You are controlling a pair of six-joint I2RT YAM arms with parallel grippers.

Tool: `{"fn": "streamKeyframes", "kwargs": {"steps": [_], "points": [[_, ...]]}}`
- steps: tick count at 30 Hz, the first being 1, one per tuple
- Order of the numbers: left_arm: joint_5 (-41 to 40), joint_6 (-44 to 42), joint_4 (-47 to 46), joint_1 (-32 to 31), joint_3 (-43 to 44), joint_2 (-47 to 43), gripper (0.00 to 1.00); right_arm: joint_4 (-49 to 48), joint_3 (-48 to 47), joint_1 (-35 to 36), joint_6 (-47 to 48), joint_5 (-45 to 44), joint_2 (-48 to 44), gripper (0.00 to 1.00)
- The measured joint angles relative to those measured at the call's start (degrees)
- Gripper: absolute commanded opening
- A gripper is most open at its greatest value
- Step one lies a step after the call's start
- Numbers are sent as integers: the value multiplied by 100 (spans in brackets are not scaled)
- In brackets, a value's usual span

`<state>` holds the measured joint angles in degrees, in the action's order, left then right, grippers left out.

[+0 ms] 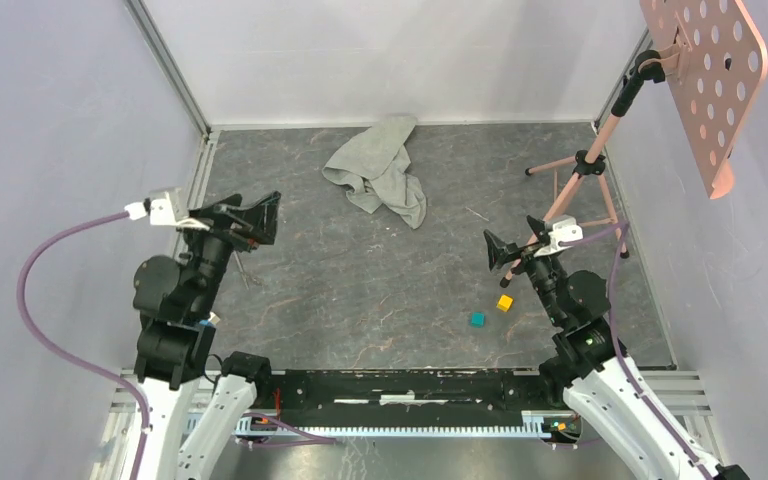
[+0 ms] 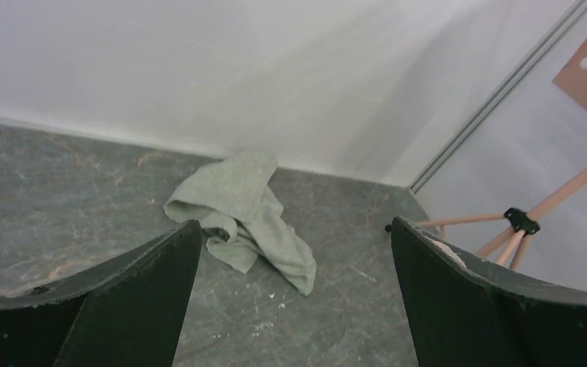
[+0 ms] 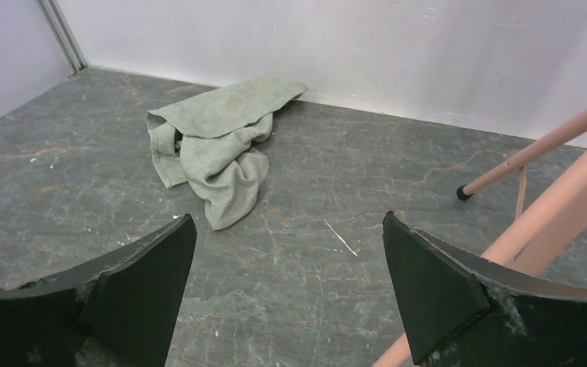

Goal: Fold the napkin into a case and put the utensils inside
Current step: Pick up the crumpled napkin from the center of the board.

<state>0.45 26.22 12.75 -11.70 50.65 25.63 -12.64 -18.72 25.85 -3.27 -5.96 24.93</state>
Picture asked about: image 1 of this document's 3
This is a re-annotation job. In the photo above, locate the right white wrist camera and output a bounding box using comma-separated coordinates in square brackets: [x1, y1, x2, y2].
[534, 215, 584, 257]

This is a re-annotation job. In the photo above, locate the pink tripod stand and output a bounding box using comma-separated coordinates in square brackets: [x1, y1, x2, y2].
[499, 50, 666, 289]

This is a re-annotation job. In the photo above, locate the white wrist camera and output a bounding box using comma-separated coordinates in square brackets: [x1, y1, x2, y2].
[534, 215, 584, 257]
[124, 187, 189, 226]

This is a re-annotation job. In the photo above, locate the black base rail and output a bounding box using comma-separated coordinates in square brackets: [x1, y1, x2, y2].
[251, 368, 580, 429]

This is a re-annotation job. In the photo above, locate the silver spoon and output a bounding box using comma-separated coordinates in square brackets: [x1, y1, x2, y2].
[233, 251, 250, 290]

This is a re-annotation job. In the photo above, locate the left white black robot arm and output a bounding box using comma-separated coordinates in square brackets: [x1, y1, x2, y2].
[119, 189, 281, 479]

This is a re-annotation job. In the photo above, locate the yellow cube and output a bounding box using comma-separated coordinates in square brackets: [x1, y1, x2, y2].
[496, 295, 514, 312]

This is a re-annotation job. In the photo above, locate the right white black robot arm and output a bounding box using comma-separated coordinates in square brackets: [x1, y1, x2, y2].
[483, 215, 748, 479]

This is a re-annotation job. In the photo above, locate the teal cube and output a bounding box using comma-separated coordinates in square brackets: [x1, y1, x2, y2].
[470, 312, 486, 328]

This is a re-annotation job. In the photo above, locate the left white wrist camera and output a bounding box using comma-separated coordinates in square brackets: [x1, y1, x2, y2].
[124, 187, 189, 226]

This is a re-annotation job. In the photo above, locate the grey cloth napkin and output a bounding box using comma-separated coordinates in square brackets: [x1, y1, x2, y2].
[322, 115, 427, 230]

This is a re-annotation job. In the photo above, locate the pink perforated tray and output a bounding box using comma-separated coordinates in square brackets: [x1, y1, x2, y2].
[638, 0, 768, 199]

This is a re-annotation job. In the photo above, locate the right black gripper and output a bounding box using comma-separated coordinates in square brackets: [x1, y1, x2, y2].
[481, 215, 564, 324]

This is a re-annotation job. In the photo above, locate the white toothed cable strip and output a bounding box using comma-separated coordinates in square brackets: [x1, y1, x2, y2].
[233, 416, 551, 440]

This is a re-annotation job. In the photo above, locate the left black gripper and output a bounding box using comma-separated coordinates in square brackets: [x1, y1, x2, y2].
[176, 189, 282, 315]

